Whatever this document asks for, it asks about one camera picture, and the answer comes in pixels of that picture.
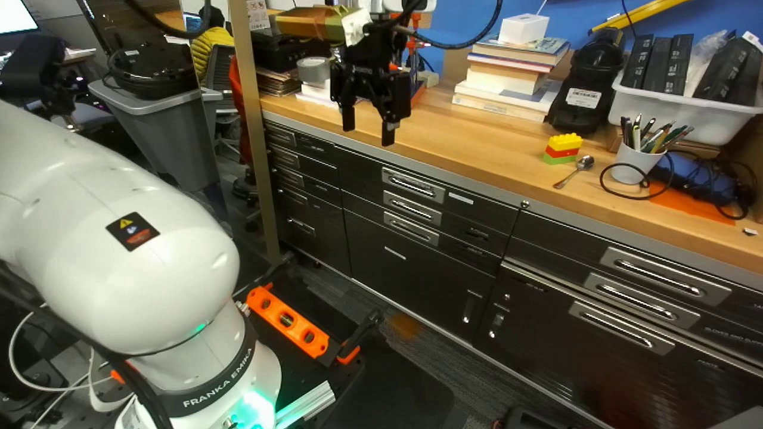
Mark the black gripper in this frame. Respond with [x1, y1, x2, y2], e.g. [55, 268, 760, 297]
[331, 22, 411, 145]

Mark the grey drawer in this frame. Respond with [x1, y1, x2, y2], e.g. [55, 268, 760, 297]
[264, 125, 515, 338]

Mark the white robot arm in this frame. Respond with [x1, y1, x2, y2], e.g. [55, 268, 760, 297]
[0, 100, 288, 429]

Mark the black drawer cabinet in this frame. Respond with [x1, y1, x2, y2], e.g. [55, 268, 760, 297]
[264, 114, 763, 429]

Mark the stack of books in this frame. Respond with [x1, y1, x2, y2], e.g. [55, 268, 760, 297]
[451, 39, 570, 122]

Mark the grey trash bin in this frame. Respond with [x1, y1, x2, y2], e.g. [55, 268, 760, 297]
[87, 78, 220, 190]

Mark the coloured toy brick stack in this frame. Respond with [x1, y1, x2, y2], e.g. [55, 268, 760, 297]
[540, 133, 585, 164]

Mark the black device with label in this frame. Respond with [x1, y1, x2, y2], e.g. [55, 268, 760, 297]
[543, 28, 624, 137]

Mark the metal spoon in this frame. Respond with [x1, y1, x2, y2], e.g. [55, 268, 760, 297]
[554, 154, 596, 189]

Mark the white pen cup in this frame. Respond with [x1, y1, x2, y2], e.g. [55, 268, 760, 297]
[610, 145, 660, 185]

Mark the yellow ruler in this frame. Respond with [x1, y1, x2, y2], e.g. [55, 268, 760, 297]
[592, 0, 687, 33]

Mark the blue black power tool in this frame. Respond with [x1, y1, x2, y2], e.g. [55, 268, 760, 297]
[651, 152, 736, 206]

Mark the white plastic bin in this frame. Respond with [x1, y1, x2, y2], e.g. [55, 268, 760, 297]
[608, 76, 763, 145]

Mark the grey duct tape roll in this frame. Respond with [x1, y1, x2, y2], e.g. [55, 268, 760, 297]
[297, 58, 328, 83]

